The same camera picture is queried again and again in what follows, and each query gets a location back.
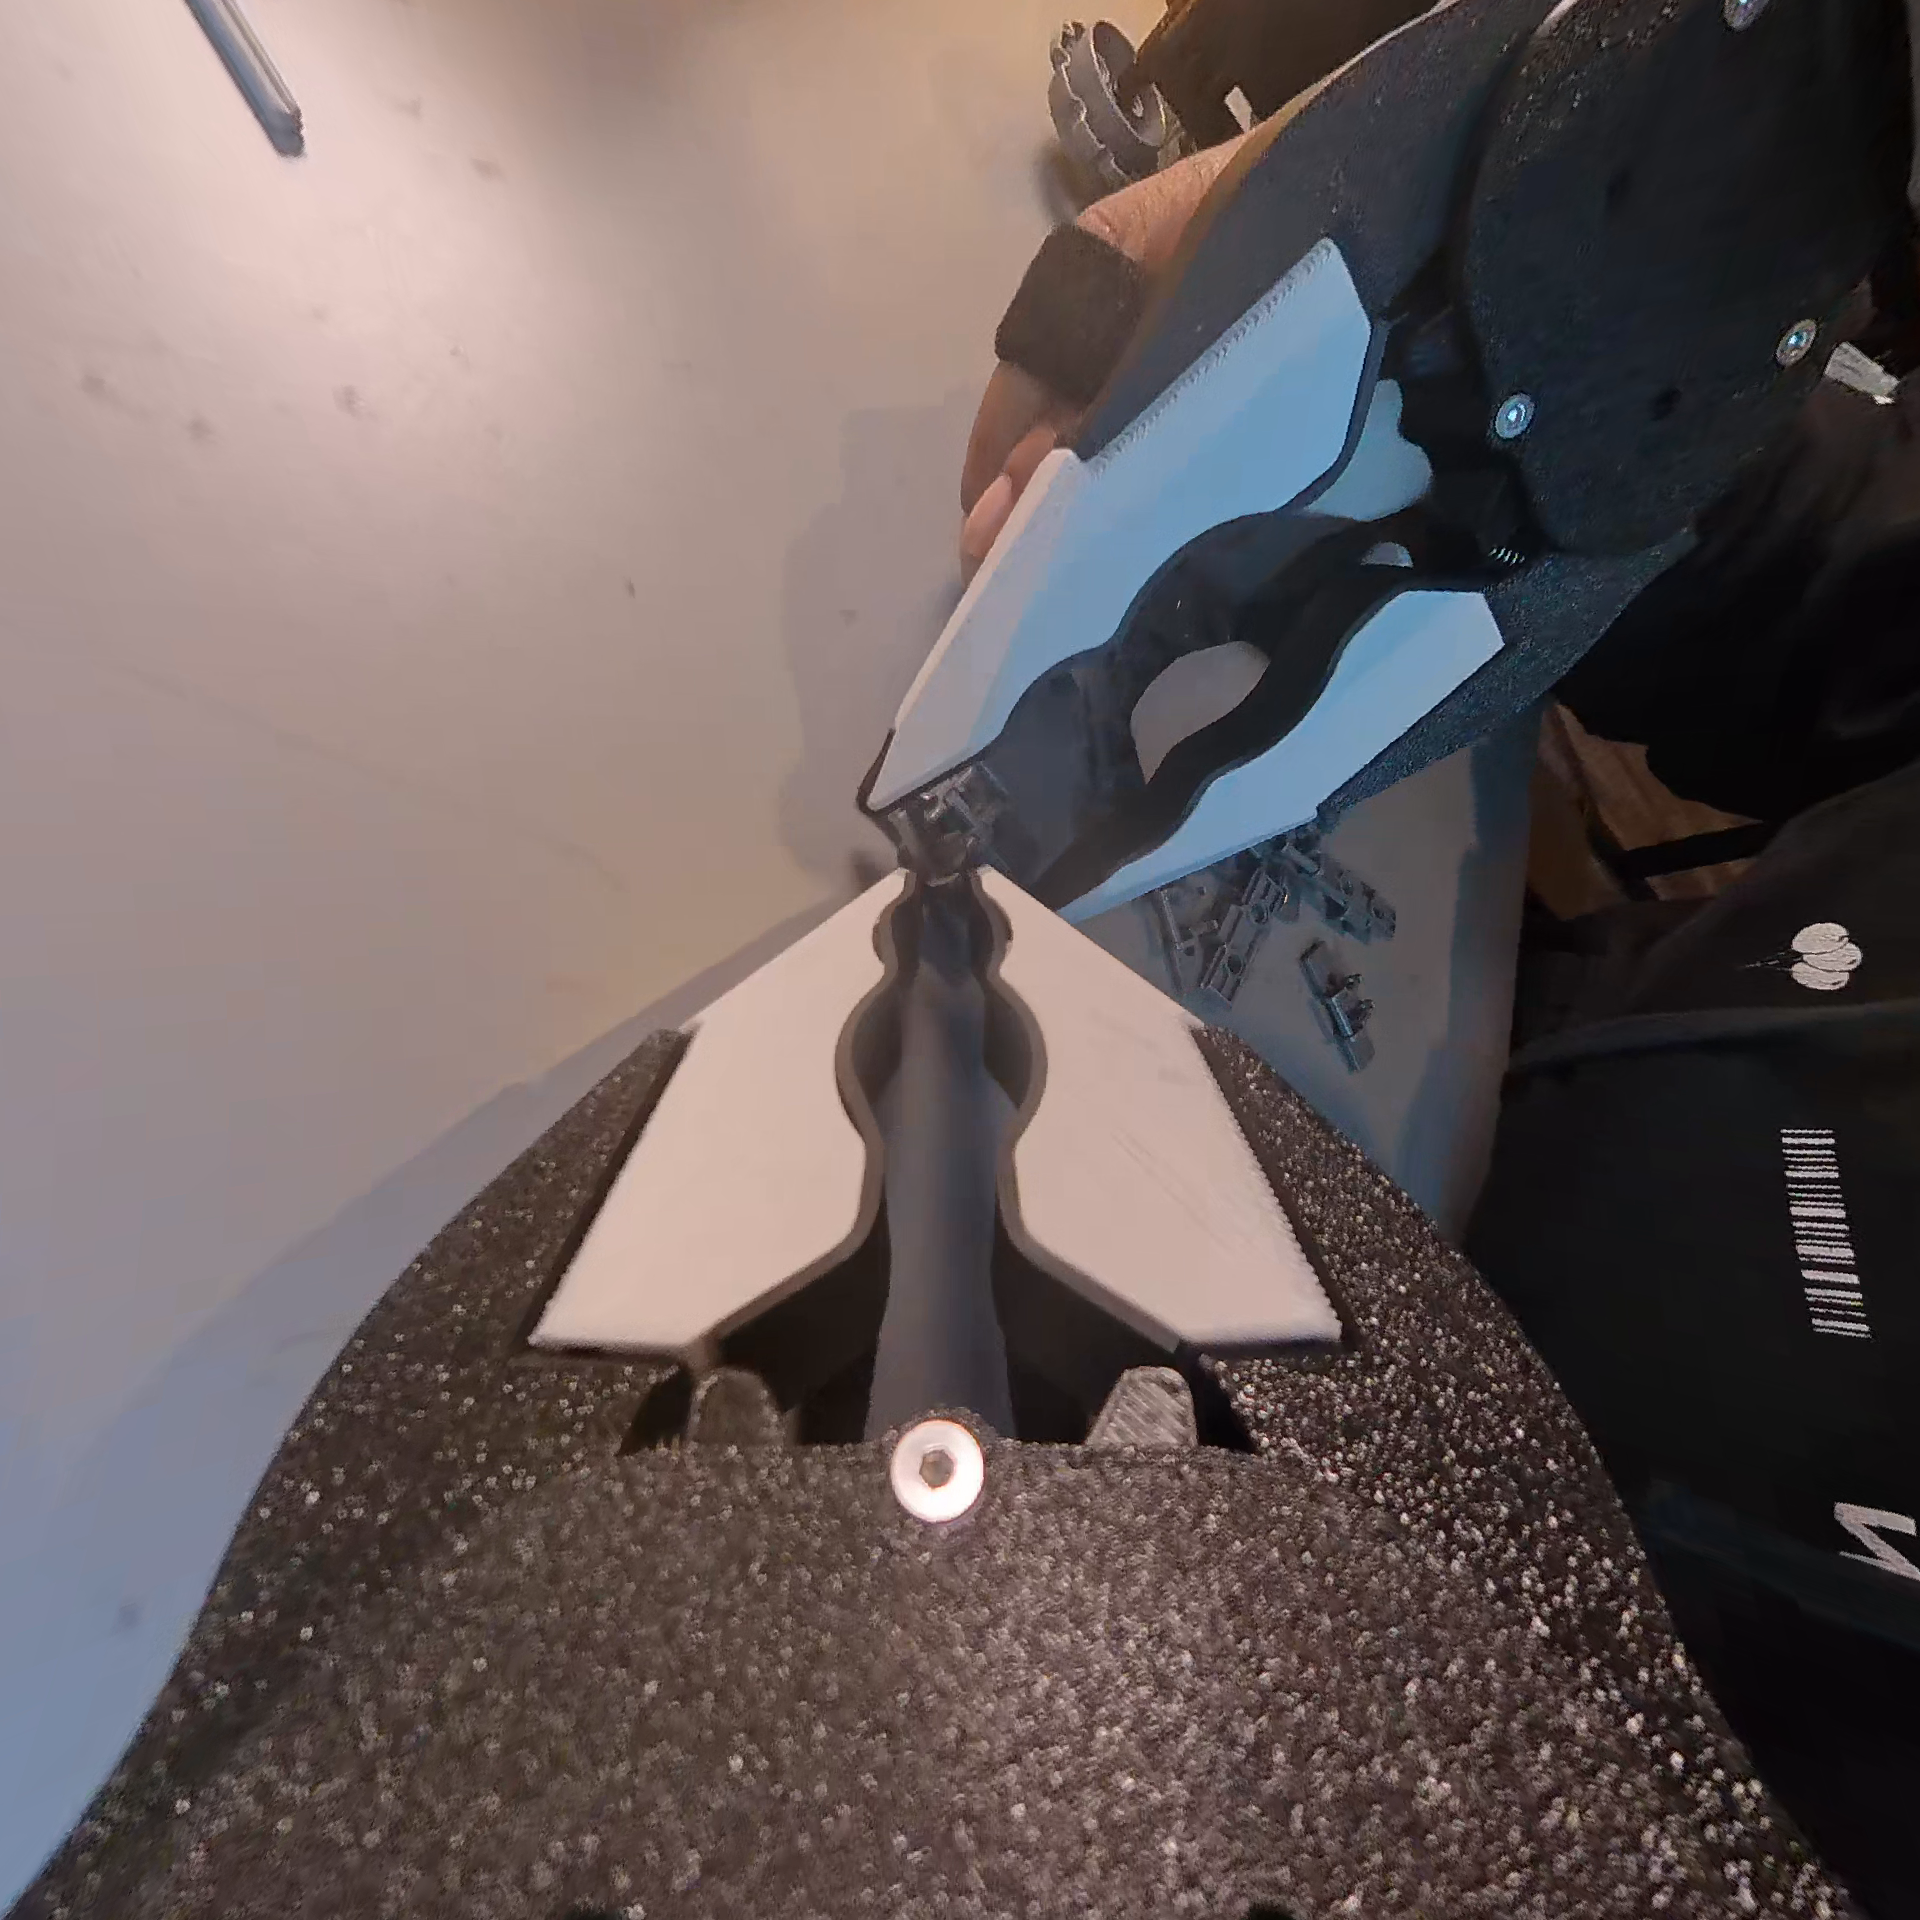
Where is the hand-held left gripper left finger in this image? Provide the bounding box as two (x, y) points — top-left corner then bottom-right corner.
(533, 870), (915, 1443)

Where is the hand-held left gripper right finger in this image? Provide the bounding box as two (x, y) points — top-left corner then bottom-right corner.
(971, 870), (1344, 1444)

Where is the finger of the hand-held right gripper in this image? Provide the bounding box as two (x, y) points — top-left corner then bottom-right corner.
(1036, 533), (1509, 926)
(861, 237), (1437, 823)

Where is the small grey track link cluster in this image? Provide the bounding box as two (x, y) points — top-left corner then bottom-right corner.
(1140, 831), (1396, 1070)

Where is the short grey track link chain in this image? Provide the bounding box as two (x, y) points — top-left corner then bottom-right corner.
(891, 765), (1008, 903)

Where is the grey desk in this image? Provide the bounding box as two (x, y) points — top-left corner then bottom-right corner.
(0, 0), (1548, 1877)

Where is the person's right hand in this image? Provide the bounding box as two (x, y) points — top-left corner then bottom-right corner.
(959, 138), (1258, 579)

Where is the black toy vehicle model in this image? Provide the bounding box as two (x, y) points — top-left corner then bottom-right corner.
(1043, 0), (1203, 197)

